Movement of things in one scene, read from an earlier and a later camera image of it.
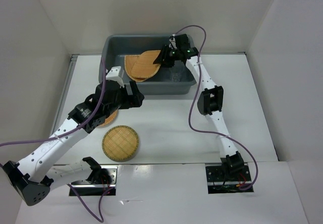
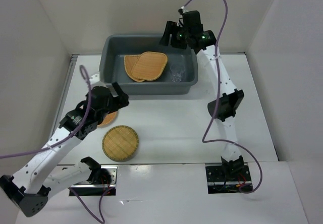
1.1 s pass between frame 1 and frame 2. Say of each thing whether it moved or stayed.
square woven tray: moved
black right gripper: moved
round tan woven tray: stayed
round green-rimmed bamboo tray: stayed
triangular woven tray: stayed
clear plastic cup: stayed
